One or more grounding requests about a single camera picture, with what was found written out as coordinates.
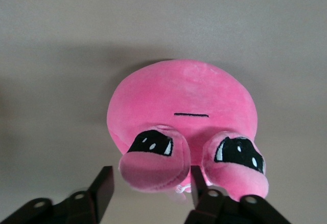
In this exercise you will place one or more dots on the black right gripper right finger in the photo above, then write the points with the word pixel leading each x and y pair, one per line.
pixel 212 208

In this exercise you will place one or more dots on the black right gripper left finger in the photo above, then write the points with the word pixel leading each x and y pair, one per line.
pixel 99 196

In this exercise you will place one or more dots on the pink plush toy with eyes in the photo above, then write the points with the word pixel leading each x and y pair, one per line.
pixel 184 88

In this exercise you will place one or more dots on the brown table mat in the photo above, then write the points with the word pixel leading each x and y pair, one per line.
pixel 163 17

